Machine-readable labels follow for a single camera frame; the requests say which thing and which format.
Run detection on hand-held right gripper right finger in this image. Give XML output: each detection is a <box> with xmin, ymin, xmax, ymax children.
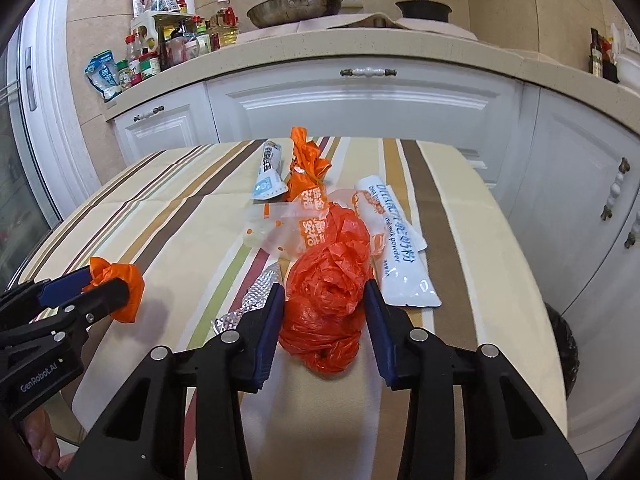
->
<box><xmin>362</xmin><ymin>279</ymin><xmax>588</xmax><ymax>480</ymax></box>

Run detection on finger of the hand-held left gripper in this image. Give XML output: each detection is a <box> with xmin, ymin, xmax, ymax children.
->
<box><xmin>0</xmin><ymin>277</ymin><xmax>131</xmax><ymax>356</ymax></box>
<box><xmin>0</xmin><ymin>267</ymin><xmax>96</xmax><ymax>322</ymax></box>

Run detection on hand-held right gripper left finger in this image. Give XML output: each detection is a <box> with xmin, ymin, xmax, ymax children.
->
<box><xmin>65</xmin><ymin>285</ymin><xmax>287</xmax><ymax>480</ymax></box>

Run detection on small orange plastic scrap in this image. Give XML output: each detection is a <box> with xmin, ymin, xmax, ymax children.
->
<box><xmin>82</xmin><ymin>256</ymin><xmax>146</xmax><ymax>324</ymax></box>

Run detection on silver foil wrapper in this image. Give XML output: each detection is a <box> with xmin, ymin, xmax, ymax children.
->
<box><xmin>210</xmin><ymin>266</ymin><xmax>287</xmax><ymax>337</ymax></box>

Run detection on red plastic bag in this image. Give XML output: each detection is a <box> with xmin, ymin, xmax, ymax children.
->
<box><xmin>277</xmin><ymin>203</ymin><xmax>375</xmax><ymax>375</ymax></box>

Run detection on long white sachet packet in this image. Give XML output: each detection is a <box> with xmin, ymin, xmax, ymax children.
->
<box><xmin>352</xmin><ymin>175</ymin><xmax>443</xmax><ymax>308</ymax></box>

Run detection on clear bag with orange print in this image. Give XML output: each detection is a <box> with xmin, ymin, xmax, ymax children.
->
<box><xmin>243</xmin><ymin>187</ymin><xmax>386</xmax><ymax>261</ymax></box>

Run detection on white and blue packet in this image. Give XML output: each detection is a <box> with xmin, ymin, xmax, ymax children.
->
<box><xmin>248</xmin><ymin>141</ymin><xmax>292</xmax><ymax>205</ymax></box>

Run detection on orange plastic bag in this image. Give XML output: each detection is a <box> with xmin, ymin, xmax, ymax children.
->
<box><xmin>282</xmin><ymin>126</ymin><xmax>333</xmax><ymax>211</ymax></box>

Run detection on trash bin with black liner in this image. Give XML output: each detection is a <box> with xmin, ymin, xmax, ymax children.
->
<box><xmin>542</xmin><ymin>302</ymin><xmax>580</xmax><ymax>401</ymax></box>

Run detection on person's left hand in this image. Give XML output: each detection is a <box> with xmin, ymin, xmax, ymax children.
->
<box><xmin>22</xmin><ymin>402</ymin><xmax>68</xmax><ymax>471</ymax></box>

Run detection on striped tablecloth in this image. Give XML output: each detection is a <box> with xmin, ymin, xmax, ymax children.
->
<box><xmin>15</xmin><ymin>137</ymin><xmax>571</xmax><ymax>480</ymax></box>

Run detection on white framed glass door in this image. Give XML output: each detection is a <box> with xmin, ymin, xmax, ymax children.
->
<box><xmin>0</xmin><ymin>25</ymin><xmax>68</xmax><ymax>286</ymax></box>

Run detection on small white cabinet door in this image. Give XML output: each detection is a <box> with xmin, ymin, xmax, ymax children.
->
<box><xmin>110</xmin><ymin>82</ymin><xmax>221</xmax><ymax>166</ymax></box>

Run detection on blue snack bag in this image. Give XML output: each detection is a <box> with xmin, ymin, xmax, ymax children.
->
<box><xmin>85</xmin><ymin>50</ymin><xmax>123</xmax><ymax>102</ymax></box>

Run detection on wide white cabinet door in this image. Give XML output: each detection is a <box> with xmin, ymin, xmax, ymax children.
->
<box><xmin>205</xmin><ymin>57</ymin><xmax>526</xmax><ymax>186</ymax></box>

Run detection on tall white cabinet door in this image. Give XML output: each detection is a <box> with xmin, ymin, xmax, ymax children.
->
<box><xmin>500</xmin><ymin>85</ymin><xmax>640</xmax><ymax>461</ymax></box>

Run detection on group of condiment bottles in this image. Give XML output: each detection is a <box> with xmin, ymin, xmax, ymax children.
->
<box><xmin>116</xmin><ymin>0</ymin><xmax>241</xmax><ymax>92</ymax></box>

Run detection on beige stone countertop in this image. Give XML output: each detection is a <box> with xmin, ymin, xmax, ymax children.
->
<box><xmin>102</xmin><ymin>25</ymin><xmax>640</xmax><ymax>136</ymax></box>

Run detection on black cooking pot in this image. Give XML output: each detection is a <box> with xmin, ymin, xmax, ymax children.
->
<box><xmin>395</xmin><ymin>0</ymin><xmax>453</xmax><ymax>23</ymax></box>

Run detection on dark sauce bottles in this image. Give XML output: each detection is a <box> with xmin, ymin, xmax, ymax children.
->
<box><xmin>589</xmin><ymin>27</ymin><xmax>621</xmax><ymax>83</ymax></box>

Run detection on white container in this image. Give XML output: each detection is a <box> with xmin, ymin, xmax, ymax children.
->
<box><xmin>617</xmin><ymin>55</ymin><xmax>640</xmax><ymax>86</ymax></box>

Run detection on white wall socket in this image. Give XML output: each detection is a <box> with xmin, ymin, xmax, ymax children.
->
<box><xmin>610</xmin><ymin>22</ymin><xmax>638</xmax><ymax>53</ymax></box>

